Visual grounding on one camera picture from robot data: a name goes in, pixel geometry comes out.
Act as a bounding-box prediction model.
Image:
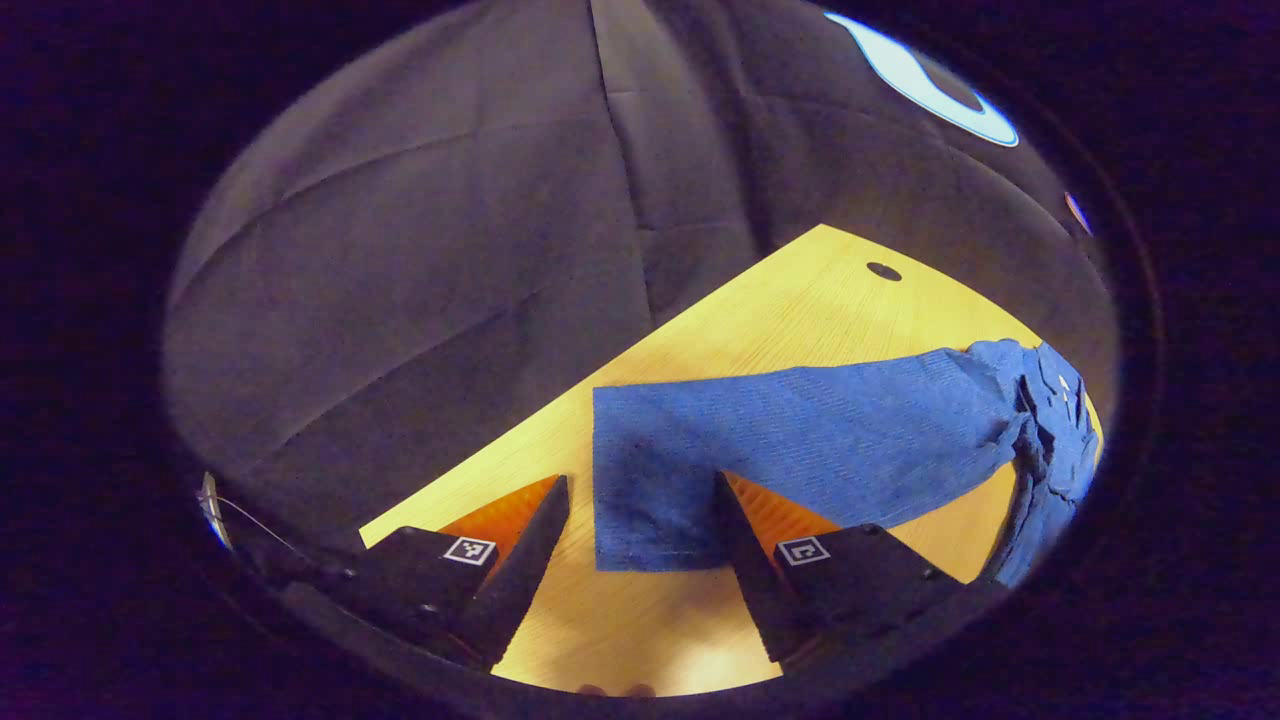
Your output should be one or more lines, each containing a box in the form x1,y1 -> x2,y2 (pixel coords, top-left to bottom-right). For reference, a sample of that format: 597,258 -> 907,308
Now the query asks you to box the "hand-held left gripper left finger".
270,475 -> 571,669

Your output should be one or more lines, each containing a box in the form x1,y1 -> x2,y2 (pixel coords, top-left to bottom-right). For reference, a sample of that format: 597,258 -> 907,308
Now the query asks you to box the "blue button shirt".
592,338 -> 1101,589

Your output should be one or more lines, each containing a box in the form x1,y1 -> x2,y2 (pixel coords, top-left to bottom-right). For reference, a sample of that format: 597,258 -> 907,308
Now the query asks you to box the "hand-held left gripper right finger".
713,470 -> 988,663

